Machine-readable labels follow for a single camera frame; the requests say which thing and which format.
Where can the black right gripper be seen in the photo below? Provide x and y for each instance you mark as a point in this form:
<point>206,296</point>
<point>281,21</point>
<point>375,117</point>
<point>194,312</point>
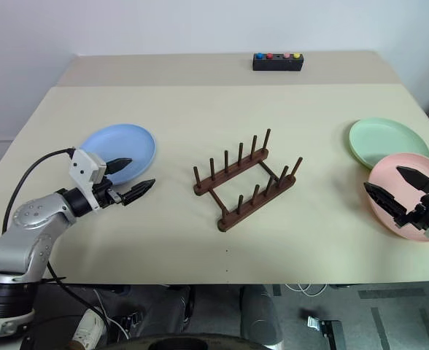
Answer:
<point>424,204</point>

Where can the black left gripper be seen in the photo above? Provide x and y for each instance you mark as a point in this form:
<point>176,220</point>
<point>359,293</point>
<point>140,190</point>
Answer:
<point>107,194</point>

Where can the dark grey rounded shape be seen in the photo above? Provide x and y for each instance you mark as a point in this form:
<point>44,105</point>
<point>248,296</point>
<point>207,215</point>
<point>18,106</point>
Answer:
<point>262,313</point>

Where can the pink plastic plate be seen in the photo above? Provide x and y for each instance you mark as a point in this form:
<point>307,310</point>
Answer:
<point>386,169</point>

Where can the white sneaker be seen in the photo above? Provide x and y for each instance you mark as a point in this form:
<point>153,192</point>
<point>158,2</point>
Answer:
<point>88,328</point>

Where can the green plastic plate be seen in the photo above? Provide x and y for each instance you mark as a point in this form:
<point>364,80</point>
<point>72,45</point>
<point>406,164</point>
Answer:
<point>382,138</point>

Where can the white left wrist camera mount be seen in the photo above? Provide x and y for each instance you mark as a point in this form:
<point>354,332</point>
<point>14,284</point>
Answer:
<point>81,167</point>

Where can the blue plastic plate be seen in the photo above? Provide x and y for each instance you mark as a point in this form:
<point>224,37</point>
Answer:
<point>127,142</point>

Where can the dark wooden dish rack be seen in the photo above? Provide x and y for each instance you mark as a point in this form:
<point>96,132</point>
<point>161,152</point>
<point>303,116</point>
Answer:
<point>214,181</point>

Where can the black button box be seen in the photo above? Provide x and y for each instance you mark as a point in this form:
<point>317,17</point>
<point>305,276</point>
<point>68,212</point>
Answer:
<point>276,65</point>

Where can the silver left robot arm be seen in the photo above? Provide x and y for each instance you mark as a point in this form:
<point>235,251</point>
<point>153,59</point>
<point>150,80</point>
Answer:
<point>28,215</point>

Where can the pink round button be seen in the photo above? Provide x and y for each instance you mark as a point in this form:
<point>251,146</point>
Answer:
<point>286,55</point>

